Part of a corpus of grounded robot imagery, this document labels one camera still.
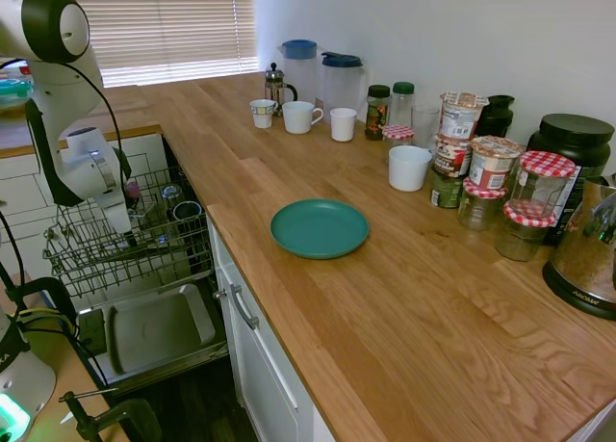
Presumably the large black plastic tub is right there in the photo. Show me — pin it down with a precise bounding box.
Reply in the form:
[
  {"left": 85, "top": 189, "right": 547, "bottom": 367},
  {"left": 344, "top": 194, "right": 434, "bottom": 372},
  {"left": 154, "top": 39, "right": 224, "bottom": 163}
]
[{"left": 526, "top": 113, "right": 616, "bottom": 248}]

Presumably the silver cabinet door handle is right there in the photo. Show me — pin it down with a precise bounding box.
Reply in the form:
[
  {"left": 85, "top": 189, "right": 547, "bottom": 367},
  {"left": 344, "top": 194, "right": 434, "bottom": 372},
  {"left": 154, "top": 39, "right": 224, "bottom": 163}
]
[{"left": 228, "top": 283, "right": 261, "bottom": 331}]

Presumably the clear glass in rack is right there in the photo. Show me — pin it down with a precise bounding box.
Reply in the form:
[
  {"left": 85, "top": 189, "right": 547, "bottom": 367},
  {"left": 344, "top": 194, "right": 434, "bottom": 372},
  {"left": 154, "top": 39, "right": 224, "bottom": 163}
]
[{"left": 160, "top": 183, "right": 182, "bottom": 208}]

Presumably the open steel dishwasher door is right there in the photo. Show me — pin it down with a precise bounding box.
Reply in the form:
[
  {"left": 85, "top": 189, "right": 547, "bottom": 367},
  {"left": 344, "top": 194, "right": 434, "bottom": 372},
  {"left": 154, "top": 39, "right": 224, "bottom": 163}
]
[{"left": 76, "top": 282, "right": 230, "bottom": 391}]

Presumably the red oatmeal cup foil lid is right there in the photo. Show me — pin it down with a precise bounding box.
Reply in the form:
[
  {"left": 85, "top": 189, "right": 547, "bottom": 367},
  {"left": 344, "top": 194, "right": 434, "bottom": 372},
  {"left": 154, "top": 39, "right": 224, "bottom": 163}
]
[{"left": 467, "top": 135, "right": 526, "bottom": 191}]

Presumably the tall jar red checkered lid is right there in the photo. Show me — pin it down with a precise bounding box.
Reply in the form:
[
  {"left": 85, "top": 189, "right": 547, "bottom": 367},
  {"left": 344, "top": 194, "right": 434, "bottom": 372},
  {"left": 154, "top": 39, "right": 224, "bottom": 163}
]
[{"left": 507, "top": 150, "right": 578, "bottom": 226}]

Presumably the grey wire dishwasher rack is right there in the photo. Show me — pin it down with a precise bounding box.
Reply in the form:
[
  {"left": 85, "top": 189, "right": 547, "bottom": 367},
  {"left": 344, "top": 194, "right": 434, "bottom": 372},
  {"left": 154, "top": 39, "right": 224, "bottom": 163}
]
[{"left": 42, "top": 167, "right": 216, "bottom": 299}]

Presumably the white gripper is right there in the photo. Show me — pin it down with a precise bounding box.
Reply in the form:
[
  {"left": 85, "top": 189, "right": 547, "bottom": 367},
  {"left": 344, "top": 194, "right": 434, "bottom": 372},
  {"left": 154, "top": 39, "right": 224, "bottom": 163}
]
[{"left": 92, "top": 188, "right": 139, "bottom": 250}]

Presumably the dark mug in rack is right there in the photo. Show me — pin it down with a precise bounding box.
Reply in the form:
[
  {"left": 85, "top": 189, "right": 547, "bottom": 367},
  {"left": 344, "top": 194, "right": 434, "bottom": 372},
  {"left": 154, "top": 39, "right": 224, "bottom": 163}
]
[{"left": 172, "top": 200, "right": 203, "bottom": 223}]

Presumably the glass jar red checkered lid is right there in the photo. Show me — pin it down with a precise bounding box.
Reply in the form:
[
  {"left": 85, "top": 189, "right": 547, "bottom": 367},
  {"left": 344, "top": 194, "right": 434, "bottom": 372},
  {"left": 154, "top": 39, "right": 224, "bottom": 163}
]
[
  {"left": 456, "top": 176, "right": 509, "bottom": 232},
  {"left": 494, "top": 201, "right": 557, "bottom": 263}
]

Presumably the stainless steel electric kettle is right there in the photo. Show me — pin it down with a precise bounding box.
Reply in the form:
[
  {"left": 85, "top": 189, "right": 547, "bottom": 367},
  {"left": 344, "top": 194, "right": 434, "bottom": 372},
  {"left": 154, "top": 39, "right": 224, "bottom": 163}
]
[{"left": 542, "top": 173, "right": 616, "bottom": 322}]

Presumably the white cabinet door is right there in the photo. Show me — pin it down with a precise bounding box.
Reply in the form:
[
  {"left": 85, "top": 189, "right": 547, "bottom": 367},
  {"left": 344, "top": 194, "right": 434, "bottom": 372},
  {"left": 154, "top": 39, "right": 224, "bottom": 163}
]
[{"left": 210, "top": 220, "right": 319, "bottom": 442}]

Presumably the white cup with pattern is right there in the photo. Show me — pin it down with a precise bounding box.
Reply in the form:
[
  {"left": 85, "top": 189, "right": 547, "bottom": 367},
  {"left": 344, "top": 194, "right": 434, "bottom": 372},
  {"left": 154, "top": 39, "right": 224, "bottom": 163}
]
[{"left": 248, "top": 98, "right": 278, "bottom": 129}]

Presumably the plain small white cup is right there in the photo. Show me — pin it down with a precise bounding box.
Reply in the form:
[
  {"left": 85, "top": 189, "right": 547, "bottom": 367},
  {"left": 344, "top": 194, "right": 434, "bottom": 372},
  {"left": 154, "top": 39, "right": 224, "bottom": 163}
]
[{"left": 329, "top": 107, "right": 358, "bottom": 143}]

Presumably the small jar red checkered lid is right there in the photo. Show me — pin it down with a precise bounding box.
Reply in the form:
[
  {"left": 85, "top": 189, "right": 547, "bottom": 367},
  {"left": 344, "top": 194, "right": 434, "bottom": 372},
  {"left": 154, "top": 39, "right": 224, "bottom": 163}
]
[{"left": 382, "top": 124, "right": 416, "bottom": 167}]

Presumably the brown red oatmeal cup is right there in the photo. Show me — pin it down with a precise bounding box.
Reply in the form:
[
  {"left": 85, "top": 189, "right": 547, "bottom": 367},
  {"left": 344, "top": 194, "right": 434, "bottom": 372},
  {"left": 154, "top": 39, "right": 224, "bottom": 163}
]
[{"left": 434, "top": 133, "right": 474, "bottom": 179}]

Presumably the teal green plate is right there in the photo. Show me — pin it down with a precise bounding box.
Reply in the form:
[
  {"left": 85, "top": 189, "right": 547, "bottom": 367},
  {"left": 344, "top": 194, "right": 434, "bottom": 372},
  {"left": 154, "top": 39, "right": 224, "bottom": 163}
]
[{"left": 269, "top": 198, "right": 371, "bottom": 260}]

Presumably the green tin can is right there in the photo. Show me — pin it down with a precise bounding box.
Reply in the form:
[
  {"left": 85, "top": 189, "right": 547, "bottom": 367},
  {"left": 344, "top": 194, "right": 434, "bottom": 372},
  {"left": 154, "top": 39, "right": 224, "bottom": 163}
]
[{"left": 429, "top": 165, "right": 466, "bottom": 210}]

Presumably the food container green lid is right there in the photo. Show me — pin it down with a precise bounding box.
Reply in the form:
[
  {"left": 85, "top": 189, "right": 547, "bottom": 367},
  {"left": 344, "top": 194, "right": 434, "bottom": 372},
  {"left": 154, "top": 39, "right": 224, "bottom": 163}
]
[{"left": 0, "top": 78, "right": 35, "bottom": 110}]

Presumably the white oatmeal cup foil lid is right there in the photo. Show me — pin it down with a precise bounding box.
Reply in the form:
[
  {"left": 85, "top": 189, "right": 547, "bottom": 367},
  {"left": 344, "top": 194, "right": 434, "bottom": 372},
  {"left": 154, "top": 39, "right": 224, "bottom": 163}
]
[{"left": 438, "top": 91, "right": 491, "bottom": 141}]

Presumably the white container red latch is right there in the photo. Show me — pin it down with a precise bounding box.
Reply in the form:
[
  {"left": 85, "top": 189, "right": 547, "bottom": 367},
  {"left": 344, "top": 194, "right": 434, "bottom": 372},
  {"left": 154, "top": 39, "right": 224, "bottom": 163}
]
[{"left": 0, "top": 59, "right": 34, "bottom": 78}]

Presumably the wide white cup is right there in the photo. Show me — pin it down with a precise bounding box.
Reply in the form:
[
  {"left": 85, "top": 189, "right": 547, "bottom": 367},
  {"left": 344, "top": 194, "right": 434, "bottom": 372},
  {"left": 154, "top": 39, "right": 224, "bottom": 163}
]
[{"left": 388, "top": 145, "right": 433, "bottom": 193}]

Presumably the clear drinking glass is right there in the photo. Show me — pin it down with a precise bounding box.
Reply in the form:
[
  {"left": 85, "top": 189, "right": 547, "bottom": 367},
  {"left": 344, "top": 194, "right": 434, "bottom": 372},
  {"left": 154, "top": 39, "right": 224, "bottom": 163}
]
[{"left": 411, "top": 105, "right": 442, "bottom": 149}]

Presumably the clear pitcher dark-blue lid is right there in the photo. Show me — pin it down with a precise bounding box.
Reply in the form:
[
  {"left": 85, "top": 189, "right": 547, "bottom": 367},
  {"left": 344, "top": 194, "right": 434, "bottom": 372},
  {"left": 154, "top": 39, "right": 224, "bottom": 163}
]
[{"left": 321, "top": 51, "right": 370, "bottom": 121}]

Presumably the dark spice jar green lid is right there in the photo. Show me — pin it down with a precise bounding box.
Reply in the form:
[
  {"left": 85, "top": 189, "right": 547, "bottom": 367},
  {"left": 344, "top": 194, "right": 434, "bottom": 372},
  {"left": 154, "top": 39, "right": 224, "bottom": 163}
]
[{"left": 364, "top": 84, "right": 392, "bottom": 142}]

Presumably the clear bottle green lid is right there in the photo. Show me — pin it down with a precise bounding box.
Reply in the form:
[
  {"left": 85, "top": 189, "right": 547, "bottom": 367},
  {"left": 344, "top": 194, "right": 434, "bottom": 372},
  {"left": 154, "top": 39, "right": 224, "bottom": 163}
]
[{"left": 390, "top": 81, "right": 416, "bottom": 128}]

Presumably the black screw clamp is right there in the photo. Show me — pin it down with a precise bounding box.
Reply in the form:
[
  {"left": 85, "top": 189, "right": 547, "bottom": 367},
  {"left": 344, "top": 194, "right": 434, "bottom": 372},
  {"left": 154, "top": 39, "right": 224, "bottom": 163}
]
[
  {"left": 59, "top": 388, "right": 163, "bottom": 442},
  {"left": 4, "top": 276, "right": 79, "bottom": 343}
]

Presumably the glass French press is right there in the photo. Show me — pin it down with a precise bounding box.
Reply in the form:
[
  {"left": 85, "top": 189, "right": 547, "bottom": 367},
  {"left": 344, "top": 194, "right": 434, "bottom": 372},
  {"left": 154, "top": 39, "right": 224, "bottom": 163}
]
[{"left": 264, "top": 62, "right": 298, "bottom": 118}]

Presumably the clear pitcher light-blue lid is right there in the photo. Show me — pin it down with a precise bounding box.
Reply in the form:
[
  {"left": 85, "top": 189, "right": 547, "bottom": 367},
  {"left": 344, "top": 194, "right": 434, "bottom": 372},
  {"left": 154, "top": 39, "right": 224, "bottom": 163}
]
[{"left": 277, "top": 39, "right": 321, "bottom": 111}]

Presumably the white mug with handle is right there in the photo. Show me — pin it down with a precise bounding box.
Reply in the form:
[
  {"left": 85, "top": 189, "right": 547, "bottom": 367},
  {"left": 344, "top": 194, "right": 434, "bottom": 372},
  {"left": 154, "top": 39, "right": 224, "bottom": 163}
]
[{"left": 281, "top": 100, "right": 324, "bottom": 135}]

